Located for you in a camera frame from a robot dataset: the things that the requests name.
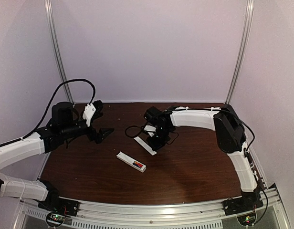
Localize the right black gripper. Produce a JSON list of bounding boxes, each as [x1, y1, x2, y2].
[[147, 126, 171, 151]]

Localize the white battery cover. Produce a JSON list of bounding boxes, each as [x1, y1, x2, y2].
[[134, 136, 157, 156]]

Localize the white remote control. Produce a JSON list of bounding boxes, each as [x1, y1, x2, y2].
[[116, 151, 147, 173]]

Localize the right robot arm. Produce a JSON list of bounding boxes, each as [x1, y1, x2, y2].
[[141, 105, 260, 211]]

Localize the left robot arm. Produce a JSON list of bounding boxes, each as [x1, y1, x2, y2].
[[0, 100, 114, 212]]

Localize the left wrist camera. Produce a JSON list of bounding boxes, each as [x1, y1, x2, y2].
[[82, 100, 104, 127]]

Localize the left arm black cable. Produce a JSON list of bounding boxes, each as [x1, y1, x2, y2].
[[18, 78, 96, 141]]

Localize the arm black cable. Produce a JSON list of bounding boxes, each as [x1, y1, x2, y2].
[[125, 108, 269, 218], [18, 78, 96, 141]]

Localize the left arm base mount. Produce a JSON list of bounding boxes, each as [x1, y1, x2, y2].
[[37, 198, 79, 217]]

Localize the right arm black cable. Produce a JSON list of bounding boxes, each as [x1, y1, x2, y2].
[[125, 108, 269, 218]]

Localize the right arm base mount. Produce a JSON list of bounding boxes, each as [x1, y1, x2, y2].
[[222, 197, 263, 216]]

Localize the left aluminium frame post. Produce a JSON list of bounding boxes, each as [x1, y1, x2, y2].
[[37, 0, 75, 179]]

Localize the aluminium frame post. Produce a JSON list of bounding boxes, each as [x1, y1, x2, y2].
[[37, 0, 75, 179], [224, 0, 267, 187]]

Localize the right aluminium frame post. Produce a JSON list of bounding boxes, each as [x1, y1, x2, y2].
[[224, 0, 267, 187]]

